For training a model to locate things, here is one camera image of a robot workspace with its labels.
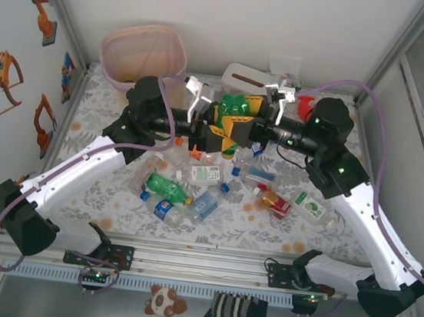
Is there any clear bottle blue logo label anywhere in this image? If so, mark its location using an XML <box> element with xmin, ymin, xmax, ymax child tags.
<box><xmin>135</xmin><ymin>190</ymin><xmax>190</xmax><ymax>229</ymax></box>

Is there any beige ribbed plastic bin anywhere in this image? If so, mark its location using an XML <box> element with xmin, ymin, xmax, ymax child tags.
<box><xmin>93</xmin><ymin>17</ymin><xmax>194</xmax><ymax>111</ymax></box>

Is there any pink plastic basket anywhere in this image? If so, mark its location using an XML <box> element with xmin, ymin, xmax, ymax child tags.
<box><xmin>94</xmin><ymin>17</ymin><xmax>193</xmax><ymax>101</ymax></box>

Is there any white pink tissue box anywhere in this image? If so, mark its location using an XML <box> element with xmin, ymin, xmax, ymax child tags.
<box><xmin>219</xmin><ymin>61</ymin><xmax>277</xmax><ymax>106</ymax></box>

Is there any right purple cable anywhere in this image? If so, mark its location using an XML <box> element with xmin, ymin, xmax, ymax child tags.
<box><xmin>267</xmin><ymin>72</ymin><xmax>424</xmax><ymax>317</ymax></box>

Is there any clear bottle lime label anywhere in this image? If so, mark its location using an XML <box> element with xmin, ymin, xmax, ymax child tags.
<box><xmin>290</xmin><ymin>190</ymin><xmax>342</xmax><ymax>232</ymax></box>

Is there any panda plush toy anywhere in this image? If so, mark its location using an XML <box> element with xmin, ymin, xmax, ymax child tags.
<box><xmin>143</xmin><ymin>282</ymin><xmax>191</xmax><ymax>317</ymax></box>

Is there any clear crushed blue-cap bottle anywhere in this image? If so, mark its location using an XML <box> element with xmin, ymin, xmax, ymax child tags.
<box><xmin>230</xmin><ymin>160</ymin><xmax>278</xmax><ymax>189</ymax></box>

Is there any purple cable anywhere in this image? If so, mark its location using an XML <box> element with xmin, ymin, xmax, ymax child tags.
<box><xmin>0</xmin><ymin>53</ymin><xmax>192</xmax><ymax>292</ymax></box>
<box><xmin>267</xmin><ymin>72</ymin><xmax>424</xmax><ymax>317</ymax></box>

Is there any bottle red yellow label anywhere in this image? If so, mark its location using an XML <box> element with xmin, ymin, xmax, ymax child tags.
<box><xmin>249</xmin><ymin>181</ymin><xmax>295</xmax><ymax>221</ymax></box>

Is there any thin black cable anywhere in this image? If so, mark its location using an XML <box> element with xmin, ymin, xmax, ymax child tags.
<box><xmin>272</xmin><ymin>144</ymin><xmax>316</xmax><ymax>173</ymax></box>

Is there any orange curved claw sticker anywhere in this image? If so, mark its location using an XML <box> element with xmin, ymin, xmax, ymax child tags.
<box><xmin>0</xmin><ymin>49</ymin><xmax>28</xmax><ymax>117</ymax></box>

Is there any black white striped sock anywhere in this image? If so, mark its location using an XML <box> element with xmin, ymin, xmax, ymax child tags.
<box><xmin>201</xmin><ymin>289</ymin><xmax>272</xmax><ymax>317</ymax></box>

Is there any aluminium frame post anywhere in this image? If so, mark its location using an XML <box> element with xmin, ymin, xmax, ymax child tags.
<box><xmin>353</xmin><ymin>0</ymin><xmax>424</xmax><ymax>116</ymax></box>
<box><xmin>16</xmin><ymin>0</ymin><xmax>101</xmax><ymax>75</ymax></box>

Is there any blue orange wall sticker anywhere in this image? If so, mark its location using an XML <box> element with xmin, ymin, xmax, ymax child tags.
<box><xmin>58</xmin><ymin>51</ymin><xmax>79</xmax><ymax>106</ymax></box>

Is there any clear bottle light blue label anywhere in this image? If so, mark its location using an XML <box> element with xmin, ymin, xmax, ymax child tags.
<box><xmin>183</xmin><ymin>178</ymin><xmax>232</xmax><ymax>228</ymax></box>

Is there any green plastic soda bottle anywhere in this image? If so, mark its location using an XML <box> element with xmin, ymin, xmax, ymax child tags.
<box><xmin>142</xmin><ymin>170</ymin><xmax>197</xmax><ymax>208</ymax></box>
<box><xmin>211</xmin><ymin>91</ymin><xmax>256</xmax><ymax>162</ymax></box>

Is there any red shark plush toy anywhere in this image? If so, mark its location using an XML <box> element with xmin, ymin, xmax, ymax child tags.
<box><xmin>296</xmin><ymin>94</ymin><xmax>320</xmax><ymax>121</ymax></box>

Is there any green tissue pack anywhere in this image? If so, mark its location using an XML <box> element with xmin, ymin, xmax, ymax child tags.
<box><xmin>265</xmin><ymin>54</ymin><xmax>306</xmax><ymax>91</ymax></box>

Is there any clear unlabelled white-cap bottle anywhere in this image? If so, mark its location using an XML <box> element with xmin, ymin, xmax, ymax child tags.
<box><xmin>128</xmin><ymin>148</ymin><xmax>166</xmax><ymax>196</ymax></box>

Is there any floral patterned tablecloth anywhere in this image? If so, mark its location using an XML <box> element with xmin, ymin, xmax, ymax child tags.
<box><xmin>35</xmin><ymin>57</ymin><xmax>389</xmax><ymax>266</ymax></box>

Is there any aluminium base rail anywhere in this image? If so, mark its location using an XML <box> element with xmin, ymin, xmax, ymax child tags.
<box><xmin>0</xmin><ymin>217</ymin><xmax>363</xmax><ymax>303</ymax></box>

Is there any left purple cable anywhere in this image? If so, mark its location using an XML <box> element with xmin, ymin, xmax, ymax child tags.
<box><xmin>0</xmin><ymin>53</ymin><xmax>192</xmax><ymax>292</ymax></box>

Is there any white slotted cable duct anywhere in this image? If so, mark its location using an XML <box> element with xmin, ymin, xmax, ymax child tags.
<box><xmin>4</xmin><ymin>259</ymin><xmax>295</xmax><ymax>311</ymax></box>

